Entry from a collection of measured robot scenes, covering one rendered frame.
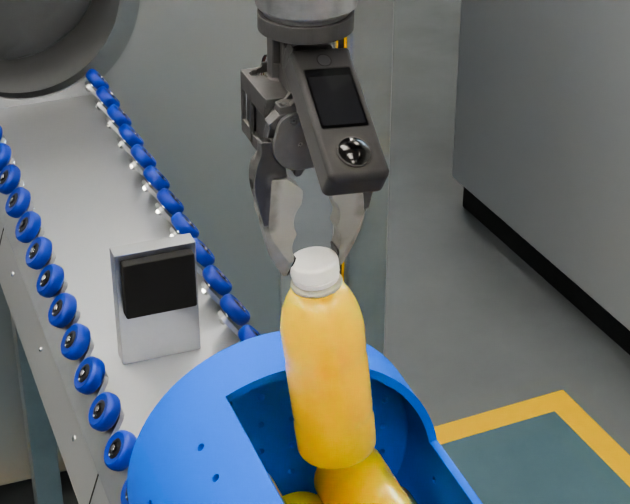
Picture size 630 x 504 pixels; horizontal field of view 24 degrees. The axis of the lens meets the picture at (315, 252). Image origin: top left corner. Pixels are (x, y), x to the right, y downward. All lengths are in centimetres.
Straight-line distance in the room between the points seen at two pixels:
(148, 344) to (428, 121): 284
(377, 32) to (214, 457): 80
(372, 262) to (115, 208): 40
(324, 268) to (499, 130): 262
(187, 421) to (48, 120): 124
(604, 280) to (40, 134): 155
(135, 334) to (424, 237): 220
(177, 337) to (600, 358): 183
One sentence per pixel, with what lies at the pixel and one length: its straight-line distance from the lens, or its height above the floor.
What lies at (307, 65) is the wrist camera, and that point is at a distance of 105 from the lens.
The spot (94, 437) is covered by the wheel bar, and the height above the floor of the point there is 92.
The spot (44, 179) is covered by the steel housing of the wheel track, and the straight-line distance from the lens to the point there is 225.
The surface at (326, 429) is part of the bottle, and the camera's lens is 120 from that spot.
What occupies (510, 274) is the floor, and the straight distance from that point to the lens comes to 377.
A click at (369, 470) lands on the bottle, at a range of 130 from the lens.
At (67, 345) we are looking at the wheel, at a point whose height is 96.
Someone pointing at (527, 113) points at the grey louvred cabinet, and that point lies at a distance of 360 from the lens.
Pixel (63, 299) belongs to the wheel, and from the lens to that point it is 185.
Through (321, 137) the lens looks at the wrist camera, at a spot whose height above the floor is 151.
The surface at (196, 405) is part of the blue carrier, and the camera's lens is 126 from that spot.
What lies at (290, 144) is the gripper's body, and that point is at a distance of 108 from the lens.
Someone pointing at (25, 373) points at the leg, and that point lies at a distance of 262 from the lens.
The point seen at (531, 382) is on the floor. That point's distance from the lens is 338.
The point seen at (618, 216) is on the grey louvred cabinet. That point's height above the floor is 35.
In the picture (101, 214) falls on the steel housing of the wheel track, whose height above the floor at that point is 93.
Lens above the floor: 196
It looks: 31 degrees down
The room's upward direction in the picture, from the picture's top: straight up
